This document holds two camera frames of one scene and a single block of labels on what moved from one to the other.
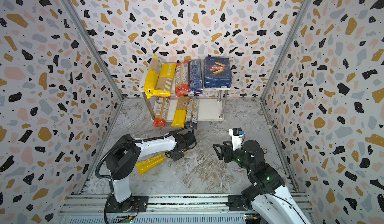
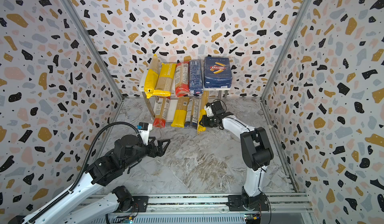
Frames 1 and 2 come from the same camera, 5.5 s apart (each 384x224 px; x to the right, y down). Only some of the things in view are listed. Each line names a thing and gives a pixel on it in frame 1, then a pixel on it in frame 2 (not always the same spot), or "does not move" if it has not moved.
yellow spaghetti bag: (152, 76) does not move
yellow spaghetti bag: (164, 85) does not move
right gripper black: (229, 151) to (210, 119)
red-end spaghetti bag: (161, 111) does not move
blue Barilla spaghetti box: (196, 85) does not move
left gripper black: (177, 158) to (161, 149)
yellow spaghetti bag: (179, 119) does not move
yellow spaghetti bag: (143, 166) to (204, 100)
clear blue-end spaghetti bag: (192, 112) does not move
